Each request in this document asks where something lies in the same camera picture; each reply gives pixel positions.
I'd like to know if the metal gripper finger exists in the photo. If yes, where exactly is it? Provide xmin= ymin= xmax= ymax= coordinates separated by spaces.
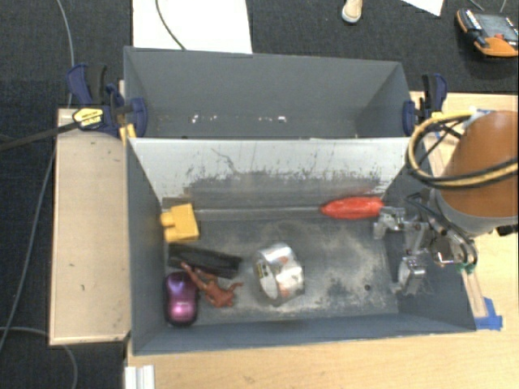
xmin=371 ymin=206 xmax=406 ymax=241
xmin=389 ymin=256 xmax=427 ymax=297

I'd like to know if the red oblong ridged object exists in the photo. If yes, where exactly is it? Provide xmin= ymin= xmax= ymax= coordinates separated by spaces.
xmin=319 ymin=195 xmax=385 ymax=221

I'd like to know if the black flat block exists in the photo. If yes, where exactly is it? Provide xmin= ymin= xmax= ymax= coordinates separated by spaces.
xmin=167 ymin=243 xmax=243 ymax=280

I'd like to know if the brown toy figure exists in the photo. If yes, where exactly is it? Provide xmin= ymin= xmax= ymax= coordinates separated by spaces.
xmin=180 ymin=261 xmax=245 ymax=309

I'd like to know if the grey metal bin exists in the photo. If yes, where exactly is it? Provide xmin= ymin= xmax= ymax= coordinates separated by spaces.
xmin=122 ymin=45 xmax=478 ymax=356

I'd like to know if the yellow toy block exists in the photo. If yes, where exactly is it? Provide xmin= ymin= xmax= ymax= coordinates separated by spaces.
xmin=159 ymin=203 xmax=201 ymax=243

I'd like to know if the purple computer mouse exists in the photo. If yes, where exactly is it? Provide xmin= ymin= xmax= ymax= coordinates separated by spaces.
xmin=163 ymin=271 xmax=200 ymax=327

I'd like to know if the pale wood board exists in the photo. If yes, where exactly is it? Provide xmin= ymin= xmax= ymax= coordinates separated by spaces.
xmin=49 ymin=107 xmax=131 ymax=346

